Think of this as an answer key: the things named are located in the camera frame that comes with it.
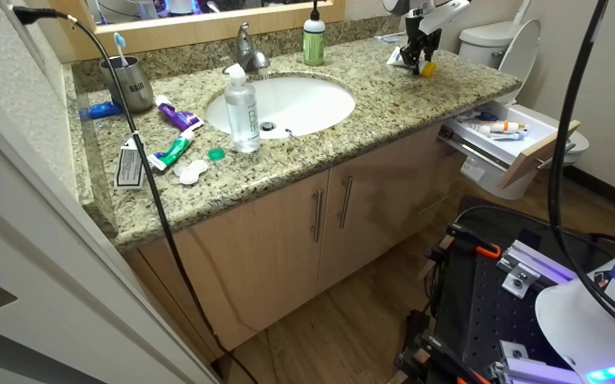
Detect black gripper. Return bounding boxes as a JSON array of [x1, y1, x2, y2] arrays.
[[399, 6, 444, 72]]

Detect small items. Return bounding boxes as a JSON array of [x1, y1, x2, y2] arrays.
[[385, 44, 439, 79]]

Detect green bottle with black nozzle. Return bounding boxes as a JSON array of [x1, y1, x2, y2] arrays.
[[302, 0, 328, 69]]

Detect dark blue drawer item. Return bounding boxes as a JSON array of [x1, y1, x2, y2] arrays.
[[475, 104, 501, 124]]

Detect orange white tube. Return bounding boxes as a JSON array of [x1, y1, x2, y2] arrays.
[[487, 119, 530, 137]]

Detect white sink basin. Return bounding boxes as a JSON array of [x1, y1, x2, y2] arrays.
[[203, 72, 359, 140]]

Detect open wooden drawer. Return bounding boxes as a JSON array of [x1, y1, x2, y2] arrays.
[[438, 101, 584, 189]]

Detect clear soap pump bottle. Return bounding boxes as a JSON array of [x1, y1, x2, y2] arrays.
[[223, 62, 263, 156]]

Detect purple toothpaste tube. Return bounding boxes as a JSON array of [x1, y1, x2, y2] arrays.
[[153, 94, 205, 134]]

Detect green white toothpaste tube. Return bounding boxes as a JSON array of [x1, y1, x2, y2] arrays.
[[145, 126, 200, 175]]

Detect white toilet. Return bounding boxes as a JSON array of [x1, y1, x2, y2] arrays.
[[455, 16, 594, 202]]

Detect chrome faucet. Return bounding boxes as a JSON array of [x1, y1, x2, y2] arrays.
[[232, 21, 273, 76]]

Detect orange black clamp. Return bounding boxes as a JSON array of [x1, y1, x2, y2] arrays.
[[399, 333, 487, 384], [438, 221, 507, 264]]

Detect wooden framed mirror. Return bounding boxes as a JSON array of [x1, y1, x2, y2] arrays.
[[50, 0, 349, 62]]

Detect wooden vanity cabinet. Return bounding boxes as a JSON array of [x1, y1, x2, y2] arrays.
[[123, 119, 465, 365]]

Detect white contact lens case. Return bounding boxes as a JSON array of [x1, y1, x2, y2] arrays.
[[175, 157, 212, 188]]

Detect black robot table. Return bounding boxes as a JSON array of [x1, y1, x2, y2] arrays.
[[390, 198, 615, 384]]

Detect grey metal toothbrush cup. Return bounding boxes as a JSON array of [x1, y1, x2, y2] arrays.
[[101, 55, 159, 114]]

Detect blue white toothbrush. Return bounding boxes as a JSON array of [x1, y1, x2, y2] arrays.
[[111, 29, 130, 71]]

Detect blue plastic item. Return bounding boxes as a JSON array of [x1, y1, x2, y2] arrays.
[[80, 101, 123, 122]]

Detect white door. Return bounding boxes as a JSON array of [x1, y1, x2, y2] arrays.
[[0, 91, 219, 384]]

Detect metal cabinet door handle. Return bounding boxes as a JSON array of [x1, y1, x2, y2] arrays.
[[309, 186, 327, 242], [338, 170, 354, 230]]

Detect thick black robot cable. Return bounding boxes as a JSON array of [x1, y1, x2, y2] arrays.
[[546, 0, 615, 349]]

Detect aluminium robot base mount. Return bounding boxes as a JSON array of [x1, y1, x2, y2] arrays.
[[496, 236, 588, 384]]

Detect black power cable with plug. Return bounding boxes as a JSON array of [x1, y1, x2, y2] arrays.
[[10, 4, 261, 384]]

